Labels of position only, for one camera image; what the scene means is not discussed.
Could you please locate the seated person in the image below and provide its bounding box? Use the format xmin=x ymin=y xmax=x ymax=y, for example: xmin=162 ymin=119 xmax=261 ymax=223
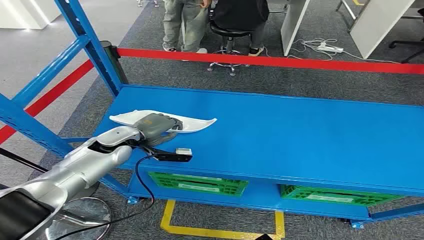
xmin=211 ymin=0 xmax=270 ymax=57

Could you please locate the black office chair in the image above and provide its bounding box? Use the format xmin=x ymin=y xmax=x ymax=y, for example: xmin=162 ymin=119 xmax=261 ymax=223
xmin=389 ymin=8 xmax=424 ymax=64

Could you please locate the short red barrier belt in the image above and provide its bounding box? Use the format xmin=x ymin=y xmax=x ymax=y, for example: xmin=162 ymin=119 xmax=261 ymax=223
xmin=0 ymin=59 xmax=95 ymax=145

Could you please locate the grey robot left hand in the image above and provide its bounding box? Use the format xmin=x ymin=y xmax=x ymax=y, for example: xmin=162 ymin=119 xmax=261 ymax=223
xmin=133 ymin=113 xmax=184 ymax=148

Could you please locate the blue metal shelf rack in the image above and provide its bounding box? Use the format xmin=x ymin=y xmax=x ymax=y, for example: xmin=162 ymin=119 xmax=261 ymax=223
xmin=0 ymin=0 xmax=424 ymax=229

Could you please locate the white desk panel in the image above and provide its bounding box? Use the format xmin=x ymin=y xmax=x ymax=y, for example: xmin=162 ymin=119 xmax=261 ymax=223
xmin=280 ymin=0 xmax=311 ymax=57
xmin=349 ymin=0 xmax=415 ymax=60

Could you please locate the white power strip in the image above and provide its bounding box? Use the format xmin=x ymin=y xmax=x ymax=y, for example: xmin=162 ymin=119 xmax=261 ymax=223
xmin=316 ymin=42 xmax=344 ymax=54

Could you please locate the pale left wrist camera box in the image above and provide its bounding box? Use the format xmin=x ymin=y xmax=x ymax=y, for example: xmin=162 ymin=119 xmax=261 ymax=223
xmin=145 ymin=148 xmax=193 ymax=163

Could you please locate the white curved plastic part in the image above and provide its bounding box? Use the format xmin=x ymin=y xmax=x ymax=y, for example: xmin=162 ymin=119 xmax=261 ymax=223
xmin=109 ymin=109 xmax=218 ymax=134

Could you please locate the black round stool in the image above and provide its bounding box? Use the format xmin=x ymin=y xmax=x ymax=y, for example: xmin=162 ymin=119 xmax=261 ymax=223
xmin=207 ymin=19 xmax=253 ymax=77

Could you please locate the green plastic crate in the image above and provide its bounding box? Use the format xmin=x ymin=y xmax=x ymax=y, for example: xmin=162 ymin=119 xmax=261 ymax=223
xmin=148 ymin=171 xmax=249 ymax=198
xmin=280 ymin=184 xmax=405 ymax=208

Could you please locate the white block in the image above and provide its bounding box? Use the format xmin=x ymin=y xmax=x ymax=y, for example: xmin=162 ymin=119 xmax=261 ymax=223
xmin=0 ymin=0 xmax=62 ymax=31

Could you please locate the long red barrier belt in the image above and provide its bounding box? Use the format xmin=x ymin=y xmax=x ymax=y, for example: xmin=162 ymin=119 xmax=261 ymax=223
xmin=117 ymin=47 xmax=424 ymax=75

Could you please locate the standing person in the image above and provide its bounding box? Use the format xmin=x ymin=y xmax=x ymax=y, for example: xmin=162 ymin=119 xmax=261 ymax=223
xmin=162 ymin=0 xmax=213 ymax=55

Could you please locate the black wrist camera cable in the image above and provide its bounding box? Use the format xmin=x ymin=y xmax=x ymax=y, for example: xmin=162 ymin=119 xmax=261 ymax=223
xmin=54 ymin=154 xmax=156 ymax=240

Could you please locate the white cable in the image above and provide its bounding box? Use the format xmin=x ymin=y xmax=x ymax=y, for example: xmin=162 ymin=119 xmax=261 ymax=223
xmin=264 ymin=38 xmax=402 ymax=64

